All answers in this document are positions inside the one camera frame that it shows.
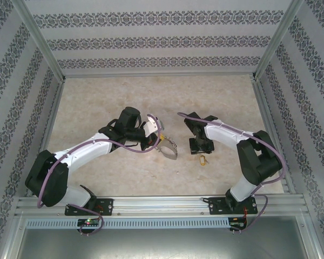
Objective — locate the yellow plastic key tag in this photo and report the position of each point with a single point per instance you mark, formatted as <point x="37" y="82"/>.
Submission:
<point x="202" y="159"/>

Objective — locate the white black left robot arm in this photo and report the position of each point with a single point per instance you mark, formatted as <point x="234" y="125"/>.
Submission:
<point x="83" y="148"/>

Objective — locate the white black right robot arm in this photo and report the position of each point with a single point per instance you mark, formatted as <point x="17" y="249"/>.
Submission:
<point x="224" y="133"/>

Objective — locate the small controller circuit board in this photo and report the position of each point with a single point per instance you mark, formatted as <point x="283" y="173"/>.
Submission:
<point x="237" y="222"/>
<point x="89" y="222"/>

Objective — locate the grey sheet metal panel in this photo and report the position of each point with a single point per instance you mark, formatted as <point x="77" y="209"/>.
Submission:
<point x="162" y="245"/>

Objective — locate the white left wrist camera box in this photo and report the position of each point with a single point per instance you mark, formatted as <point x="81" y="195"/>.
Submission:
<point x="151" y="126"/>

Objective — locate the long aluminium base rail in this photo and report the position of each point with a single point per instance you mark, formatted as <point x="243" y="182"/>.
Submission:
<point x="156" y="205"/>

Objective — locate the aluminium frame rail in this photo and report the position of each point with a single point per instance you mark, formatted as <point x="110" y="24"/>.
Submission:
<point x="52" y="113"/>
<point x="156" y="74"/>
<point x="272" y="129"/>

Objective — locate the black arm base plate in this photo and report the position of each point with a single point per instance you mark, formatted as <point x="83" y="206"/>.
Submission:
<point x="105" y="206"/>
<point x="216" y="206"/>

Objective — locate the aluminium frame post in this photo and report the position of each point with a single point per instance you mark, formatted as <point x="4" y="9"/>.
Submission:
<point x="277" y="40"/>
<point x="40" y="40"/>

